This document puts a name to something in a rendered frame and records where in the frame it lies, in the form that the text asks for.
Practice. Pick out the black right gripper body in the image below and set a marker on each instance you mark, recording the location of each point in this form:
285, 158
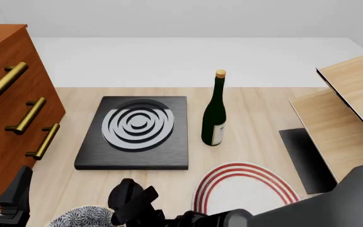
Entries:
172, 221

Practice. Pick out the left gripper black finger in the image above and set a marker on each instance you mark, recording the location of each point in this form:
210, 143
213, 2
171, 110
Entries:
17, 194

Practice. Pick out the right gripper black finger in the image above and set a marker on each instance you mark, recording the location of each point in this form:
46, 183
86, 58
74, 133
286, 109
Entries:
148, 208
124, 196

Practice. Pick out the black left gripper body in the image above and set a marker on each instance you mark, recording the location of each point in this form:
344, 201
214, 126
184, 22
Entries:
8, 217

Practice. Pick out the black white patterned bowl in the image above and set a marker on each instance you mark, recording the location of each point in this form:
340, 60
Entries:
84, 217

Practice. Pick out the flat black stove plate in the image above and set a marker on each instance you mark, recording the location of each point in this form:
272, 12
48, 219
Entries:
90, 156

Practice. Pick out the white plate with red rings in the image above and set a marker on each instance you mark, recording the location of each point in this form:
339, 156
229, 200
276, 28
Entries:
244, 189

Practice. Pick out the dark green wine bottle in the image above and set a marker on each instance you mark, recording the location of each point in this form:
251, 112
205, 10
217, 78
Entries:
213, 113

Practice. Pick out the pale wooden wine rack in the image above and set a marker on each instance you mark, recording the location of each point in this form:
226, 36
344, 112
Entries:
326, 123

